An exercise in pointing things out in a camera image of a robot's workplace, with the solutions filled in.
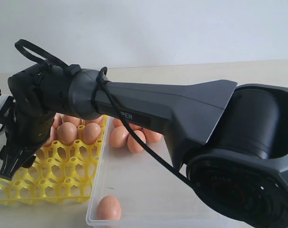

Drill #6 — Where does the brown egg slot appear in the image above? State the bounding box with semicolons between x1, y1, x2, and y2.
57;122;78;145
43;126;57;147
82;123;101;144
51;113;63;134
63;115;82;127
84;115;103;125

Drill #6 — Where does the yellow plastic egg tray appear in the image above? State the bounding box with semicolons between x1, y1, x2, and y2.
0;116;108;205

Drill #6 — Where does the brown egg far back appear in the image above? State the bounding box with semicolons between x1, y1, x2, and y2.
143;128;163;143

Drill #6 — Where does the brown egg front left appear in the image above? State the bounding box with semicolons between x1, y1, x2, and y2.
96;195;121;220

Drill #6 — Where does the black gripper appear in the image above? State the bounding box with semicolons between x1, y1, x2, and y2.
0;99;55;181

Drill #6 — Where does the clear plastic container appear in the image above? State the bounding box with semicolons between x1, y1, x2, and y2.
86;117;246;228

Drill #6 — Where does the brown egg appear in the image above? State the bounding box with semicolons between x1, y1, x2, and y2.
110;126;129;148
112;118;124;128
96;195;121;220
143;128;163;143
127;130;146;153

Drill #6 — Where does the brown egg centre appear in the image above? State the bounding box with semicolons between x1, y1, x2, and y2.
112;118;124;128

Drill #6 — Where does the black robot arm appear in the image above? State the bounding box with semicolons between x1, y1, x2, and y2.
0;65;288;228

